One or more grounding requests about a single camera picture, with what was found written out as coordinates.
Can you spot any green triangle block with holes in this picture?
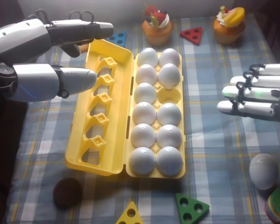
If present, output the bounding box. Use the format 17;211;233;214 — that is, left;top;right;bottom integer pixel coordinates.
175;192;210;224

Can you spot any blue plaid tablecloth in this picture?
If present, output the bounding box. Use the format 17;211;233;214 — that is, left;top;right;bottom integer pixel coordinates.
4;14;280;224

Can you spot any toy cupcake with orange slice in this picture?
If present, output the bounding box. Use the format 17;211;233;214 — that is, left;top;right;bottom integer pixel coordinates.
212;6;246;45

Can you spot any red triangle block with holes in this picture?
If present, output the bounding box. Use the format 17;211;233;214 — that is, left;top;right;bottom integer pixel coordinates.
179;26;203;46

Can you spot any dark brown round toy cookie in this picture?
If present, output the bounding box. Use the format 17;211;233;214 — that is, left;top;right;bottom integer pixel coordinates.
53;177;83;209

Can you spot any yellow egg carton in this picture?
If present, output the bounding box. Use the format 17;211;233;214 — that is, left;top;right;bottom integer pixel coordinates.
64;38;186;180

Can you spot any toy cupcake with strawberries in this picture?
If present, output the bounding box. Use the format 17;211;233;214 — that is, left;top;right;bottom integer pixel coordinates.
141;5;174;46

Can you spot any blue triangle block with holes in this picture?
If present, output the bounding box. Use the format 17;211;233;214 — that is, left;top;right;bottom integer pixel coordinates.
106;30;128;47

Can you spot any white toy egg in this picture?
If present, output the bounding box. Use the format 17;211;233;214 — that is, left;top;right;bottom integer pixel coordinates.
134;83;157;105
159;48;181;68
137;48;159;68
135;64;158;86
130;123;157;148
158;63;181;90
129;146;156;175
155;146;184;176
132;101;157;126
249;153;279;190
156;124;183;149
157;103;182;126

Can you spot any stack of coloured rings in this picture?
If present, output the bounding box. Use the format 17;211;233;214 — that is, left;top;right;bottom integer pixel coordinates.
265;186;280;224

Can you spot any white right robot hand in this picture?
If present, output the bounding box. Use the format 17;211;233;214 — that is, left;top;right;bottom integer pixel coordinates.
217;63;280;161

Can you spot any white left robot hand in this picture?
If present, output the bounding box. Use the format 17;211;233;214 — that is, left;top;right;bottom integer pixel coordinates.
0;9;114;103

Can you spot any yellow triangle block with holes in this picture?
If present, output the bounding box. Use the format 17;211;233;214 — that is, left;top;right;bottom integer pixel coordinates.
115;201;144;224

